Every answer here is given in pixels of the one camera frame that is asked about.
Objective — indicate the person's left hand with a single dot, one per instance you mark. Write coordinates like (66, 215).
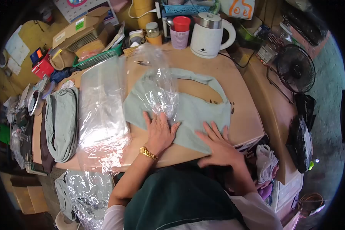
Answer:
(159, 135)

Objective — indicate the person's right hand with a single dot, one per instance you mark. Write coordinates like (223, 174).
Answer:
(221, 149)

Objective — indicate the person's right ring finger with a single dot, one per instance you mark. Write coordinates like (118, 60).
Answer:
(216, 128)

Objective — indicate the person's left little finger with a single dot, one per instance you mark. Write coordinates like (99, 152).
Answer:
(147, 118)

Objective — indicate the person's left fingers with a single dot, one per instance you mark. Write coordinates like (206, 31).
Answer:
(163, 119)

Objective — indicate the person's right middle finger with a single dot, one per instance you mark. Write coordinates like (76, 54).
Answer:
(208, 128)

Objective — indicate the person's right index finger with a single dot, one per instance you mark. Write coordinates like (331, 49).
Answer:
(202, 136)

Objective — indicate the person's right little finger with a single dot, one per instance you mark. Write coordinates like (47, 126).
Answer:
(226, 132)

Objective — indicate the person's left thumb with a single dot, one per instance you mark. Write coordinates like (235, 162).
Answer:
(174, 128)

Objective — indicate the person's left ring finger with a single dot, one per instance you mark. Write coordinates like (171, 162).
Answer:
(154, 120)

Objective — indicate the person's right thumb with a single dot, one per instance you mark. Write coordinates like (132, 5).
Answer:
(204, 163)

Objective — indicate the light green garment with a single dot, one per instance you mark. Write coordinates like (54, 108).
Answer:
(195, 115)

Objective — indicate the clear plastic bag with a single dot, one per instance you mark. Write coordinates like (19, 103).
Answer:
(158, 89)

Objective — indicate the stack of clear plastic bags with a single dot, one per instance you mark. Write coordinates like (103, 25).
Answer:
(103, 115)

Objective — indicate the person's body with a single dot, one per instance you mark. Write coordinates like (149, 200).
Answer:
(178, 201)

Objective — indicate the pile of pale clothing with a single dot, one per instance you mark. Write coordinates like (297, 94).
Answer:
(265, 165)

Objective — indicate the large black plastic bag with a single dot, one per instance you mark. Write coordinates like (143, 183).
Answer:
(299, 143)

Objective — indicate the green plastic basket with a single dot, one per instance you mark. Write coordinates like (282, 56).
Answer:
(97, 59)

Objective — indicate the tape roll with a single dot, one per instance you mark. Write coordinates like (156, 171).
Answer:
(136, 38)

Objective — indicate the pink plastic cup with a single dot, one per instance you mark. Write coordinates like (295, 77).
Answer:
(179, 39)

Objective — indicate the small black plastic bag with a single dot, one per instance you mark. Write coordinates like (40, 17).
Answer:
(304, 107)

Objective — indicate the pile of folded green garments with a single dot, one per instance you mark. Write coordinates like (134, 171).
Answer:
(61, 123)

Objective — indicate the white plastic drawer unit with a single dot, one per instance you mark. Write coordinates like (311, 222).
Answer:
(289, 191)

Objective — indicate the glass jar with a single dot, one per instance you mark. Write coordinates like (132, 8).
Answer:
(153, 31)

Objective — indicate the white electric kettle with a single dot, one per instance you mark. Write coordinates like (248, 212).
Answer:
(207, 40)

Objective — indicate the black table fan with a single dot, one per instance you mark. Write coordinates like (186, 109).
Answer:
(295, 69)

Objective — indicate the dark blue cloth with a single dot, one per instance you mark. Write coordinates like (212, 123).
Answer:
(61, 74)

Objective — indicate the crumpled clear plastic wrap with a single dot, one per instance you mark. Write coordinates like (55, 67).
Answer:
(87, 195)

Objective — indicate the red plastic cup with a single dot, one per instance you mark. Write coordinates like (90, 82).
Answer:
(181, 23)

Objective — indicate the yellow cylinder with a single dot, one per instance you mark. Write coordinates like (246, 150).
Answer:
(143, 13)

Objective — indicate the dark brown fabric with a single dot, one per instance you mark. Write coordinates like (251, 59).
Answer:
(46, 149)

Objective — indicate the open cardboard box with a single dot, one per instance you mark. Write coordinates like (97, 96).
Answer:
(77, 31)

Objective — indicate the blue plastic basket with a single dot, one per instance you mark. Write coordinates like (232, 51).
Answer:
(187, 9)

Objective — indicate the red box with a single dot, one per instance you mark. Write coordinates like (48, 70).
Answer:
(42, 69)

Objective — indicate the white bag with orange print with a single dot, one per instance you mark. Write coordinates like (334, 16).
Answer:
(238, 8)

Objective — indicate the flat brown cardboard pieces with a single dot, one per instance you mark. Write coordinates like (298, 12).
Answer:
(28, 197)

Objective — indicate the wall calendar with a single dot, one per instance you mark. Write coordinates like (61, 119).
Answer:
(83, 10)

